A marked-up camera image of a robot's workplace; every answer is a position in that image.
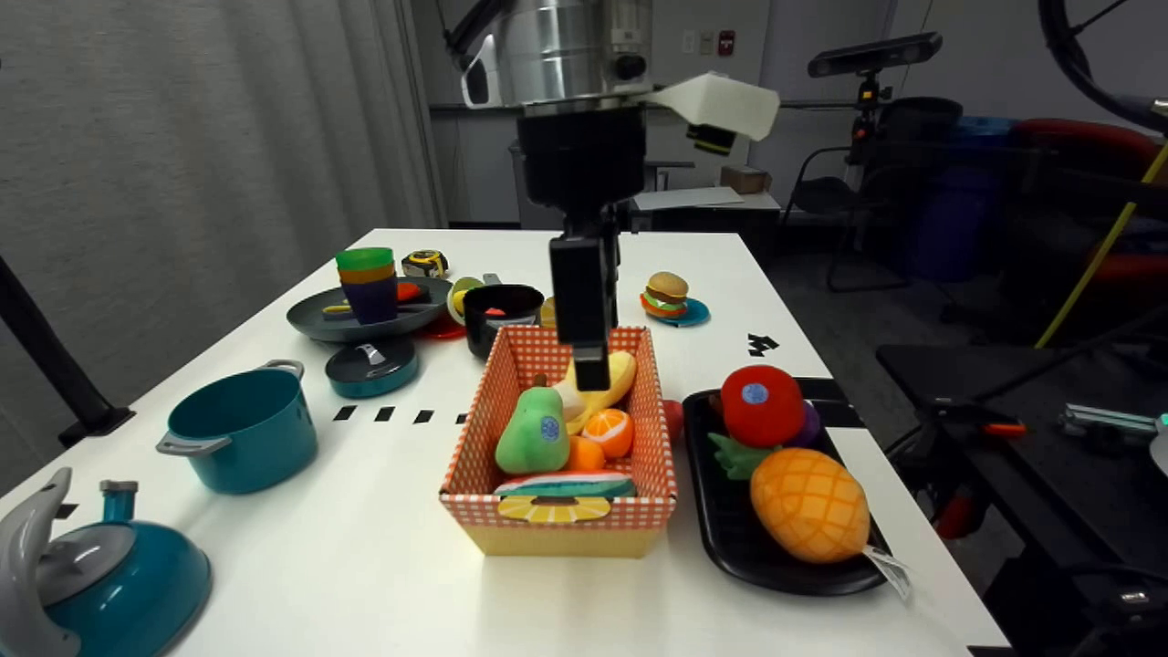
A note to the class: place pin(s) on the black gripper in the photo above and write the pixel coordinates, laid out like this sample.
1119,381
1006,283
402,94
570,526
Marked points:
586,157

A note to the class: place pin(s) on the green pear plush toy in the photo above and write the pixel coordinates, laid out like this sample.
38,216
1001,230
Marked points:
532,443

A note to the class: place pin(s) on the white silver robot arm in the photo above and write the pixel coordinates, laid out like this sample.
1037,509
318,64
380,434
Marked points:
570,48

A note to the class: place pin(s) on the toy burger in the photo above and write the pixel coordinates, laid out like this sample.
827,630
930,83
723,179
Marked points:
667,297

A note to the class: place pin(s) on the yellow peeled banana plush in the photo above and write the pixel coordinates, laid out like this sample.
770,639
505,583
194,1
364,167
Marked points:
622,378

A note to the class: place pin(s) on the green yellow round toy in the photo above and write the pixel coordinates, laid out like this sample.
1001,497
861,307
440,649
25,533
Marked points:
458,295

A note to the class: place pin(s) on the orange slice plush toy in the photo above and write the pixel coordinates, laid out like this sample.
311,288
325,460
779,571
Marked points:
606,435

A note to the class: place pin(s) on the small red plush piece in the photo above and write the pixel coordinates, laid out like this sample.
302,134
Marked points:
673,420

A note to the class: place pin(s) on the whole orange plush toy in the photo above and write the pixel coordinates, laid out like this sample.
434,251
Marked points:
586,458

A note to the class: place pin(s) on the small orange toy food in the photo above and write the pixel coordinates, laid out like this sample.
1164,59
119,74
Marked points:
412,295

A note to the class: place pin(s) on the watermelon slice plush toy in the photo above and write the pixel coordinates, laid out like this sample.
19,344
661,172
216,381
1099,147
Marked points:
561,487

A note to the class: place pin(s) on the red apple plush toy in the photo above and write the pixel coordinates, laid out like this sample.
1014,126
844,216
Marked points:
760,408

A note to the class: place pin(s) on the stacked colourful toy cups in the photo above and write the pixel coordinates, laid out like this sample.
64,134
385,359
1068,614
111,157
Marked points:
368,295

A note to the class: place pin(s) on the dark green plush leaf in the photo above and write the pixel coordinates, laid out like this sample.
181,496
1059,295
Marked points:
734,460

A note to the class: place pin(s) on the small teal toy pan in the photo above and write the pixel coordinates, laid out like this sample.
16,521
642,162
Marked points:
368,378

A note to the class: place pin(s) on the orange checkered cardboard box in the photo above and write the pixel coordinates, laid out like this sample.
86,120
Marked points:
561,533

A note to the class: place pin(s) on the purple plush toy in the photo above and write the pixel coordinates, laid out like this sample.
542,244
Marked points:
811,425

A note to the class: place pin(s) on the grey toy plate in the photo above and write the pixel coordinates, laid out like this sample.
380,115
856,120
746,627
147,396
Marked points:
316,320

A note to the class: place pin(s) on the black plastic tray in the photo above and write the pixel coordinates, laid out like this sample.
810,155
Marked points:
732,533

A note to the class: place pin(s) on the orange mango plush toy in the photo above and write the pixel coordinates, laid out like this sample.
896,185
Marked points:
810,505

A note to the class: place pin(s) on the teal toy pot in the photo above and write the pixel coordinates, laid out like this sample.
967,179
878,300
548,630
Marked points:
241,434

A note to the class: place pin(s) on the teal toy kettle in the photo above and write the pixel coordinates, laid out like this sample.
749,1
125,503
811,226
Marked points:
134,598

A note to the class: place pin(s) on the black bowl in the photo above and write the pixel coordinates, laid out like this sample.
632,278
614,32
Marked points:
479,333

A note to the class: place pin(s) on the teal round coaster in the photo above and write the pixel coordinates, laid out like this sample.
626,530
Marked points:
698,317

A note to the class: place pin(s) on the black office chair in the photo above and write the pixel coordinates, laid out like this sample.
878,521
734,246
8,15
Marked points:
878,230

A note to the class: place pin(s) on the blue bin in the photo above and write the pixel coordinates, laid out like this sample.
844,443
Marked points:
961,206

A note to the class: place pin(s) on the grey curtain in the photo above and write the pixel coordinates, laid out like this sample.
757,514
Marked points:
186,147

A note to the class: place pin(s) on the orange black clamp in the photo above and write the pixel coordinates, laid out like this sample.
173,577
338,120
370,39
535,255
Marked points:
1006,428

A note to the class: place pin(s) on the yellow pole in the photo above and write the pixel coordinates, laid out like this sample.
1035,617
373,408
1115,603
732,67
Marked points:
1099,251

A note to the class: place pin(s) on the teal tool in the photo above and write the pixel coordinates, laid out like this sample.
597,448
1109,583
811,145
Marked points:
1109,420

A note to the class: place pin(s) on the black stand leg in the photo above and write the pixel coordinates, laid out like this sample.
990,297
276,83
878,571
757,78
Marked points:
50,353

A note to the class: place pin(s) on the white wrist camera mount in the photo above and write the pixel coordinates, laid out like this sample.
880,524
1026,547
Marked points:
717,104

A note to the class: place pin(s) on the black camera on tripod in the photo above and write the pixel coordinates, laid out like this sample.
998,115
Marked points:
878,58

